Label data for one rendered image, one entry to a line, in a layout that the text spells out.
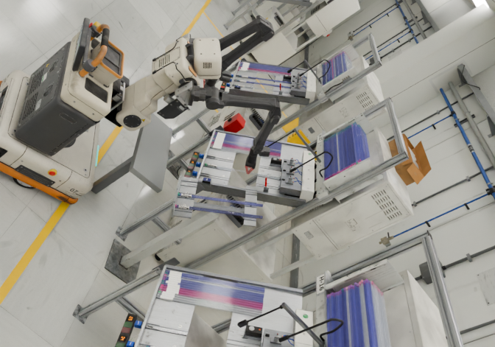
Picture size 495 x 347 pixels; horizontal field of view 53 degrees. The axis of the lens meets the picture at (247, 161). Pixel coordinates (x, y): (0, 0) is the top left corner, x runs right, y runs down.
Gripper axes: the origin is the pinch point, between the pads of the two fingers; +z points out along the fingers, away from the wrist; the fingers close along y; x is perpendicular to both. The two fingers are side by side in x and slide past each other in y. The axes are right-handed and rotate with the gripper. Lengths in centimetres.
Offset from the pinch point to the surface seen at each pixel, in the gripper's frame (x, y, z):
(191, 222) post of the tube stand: 27, -45, 16
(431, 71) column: -188, 293, -6
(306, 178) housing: -37.1, -6.2, -10.8
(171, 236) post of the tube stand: 37, -45, 30
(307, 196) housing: -39.4, -19.6, -6.9
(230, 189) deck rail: 9.0, -21.1, 2.2
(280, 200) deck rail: -23.5, -21.4, -0.1
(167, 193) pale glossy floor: 57, 50, 74
